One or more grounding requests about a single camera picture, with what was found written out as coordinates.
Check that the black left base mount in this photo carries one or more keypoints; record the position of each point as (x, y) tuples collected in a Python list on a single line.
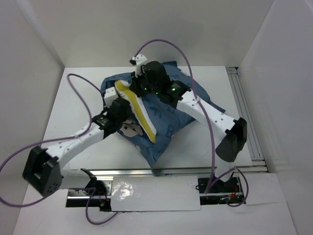
[(97, 193)]

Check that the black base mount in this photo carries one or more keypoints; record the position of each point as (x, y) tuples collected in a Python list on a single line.
[(97, 193), (221, 192)]

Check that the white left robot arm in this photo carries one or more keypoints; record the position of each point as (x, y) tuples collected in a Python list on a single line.
[(44, 166)]

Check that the white cover sheet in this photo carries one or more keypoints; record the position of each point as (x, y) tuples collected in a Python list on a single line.
[(163, 193)]

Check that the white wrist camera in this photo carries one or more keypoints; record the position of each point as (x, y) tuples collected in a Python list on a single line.
[(110, 95), (138, 61)]

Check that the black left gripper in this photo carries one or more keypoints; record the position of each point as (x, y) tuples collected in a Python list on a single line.
[(124, 116)]

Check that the blue cartoon print pillowcase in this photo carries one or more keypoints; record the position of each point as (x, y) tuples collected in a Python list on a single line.
[(166, 120)]

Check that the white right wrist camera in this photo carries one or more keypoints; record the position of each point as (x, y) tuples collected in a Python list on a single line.
[(138, 61)]

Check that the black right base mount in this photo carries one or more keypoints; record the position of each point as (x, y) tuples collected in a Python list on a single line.
[(221, 192)]

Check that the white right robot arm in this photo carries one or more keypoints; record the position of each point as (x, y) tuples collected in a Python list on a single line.
[(231, 132)]

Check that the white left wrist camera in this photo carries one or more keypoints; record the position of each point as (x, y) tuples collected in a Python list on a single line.
[(110, 95)]

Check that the white pillow with yellow edge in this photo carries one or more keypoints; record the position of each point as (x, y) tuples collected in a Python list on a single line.
[(138, 108)]

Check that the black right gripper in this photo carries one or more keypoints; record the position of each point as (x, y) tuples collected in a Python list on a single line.
[(135, 83)]

